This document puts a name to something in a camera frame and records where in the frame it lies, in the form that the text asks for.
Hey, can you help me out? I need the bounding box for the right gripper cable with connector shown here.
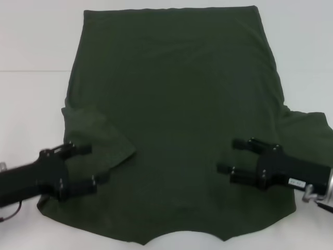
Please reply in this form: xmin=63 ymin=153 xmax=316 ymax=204
xmin=301 ymin=184 xmax=333 ymax=213

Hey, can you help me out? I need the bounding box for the dark green t-shirt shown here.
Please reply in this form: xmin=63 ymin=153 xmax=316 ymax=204
xmin=36 ymin=5 xmax=333 ymax=247

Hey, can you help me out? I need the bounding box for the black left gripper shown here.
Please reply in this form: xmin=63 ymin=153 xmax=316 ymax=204
xmin=0 ymin=142 xmax=110 ymax=208

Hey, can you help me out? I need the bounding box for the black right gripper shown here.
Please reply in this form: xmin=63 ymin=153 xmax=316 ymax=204
xmin=216 ymin=137 xmax=333 ymax=195

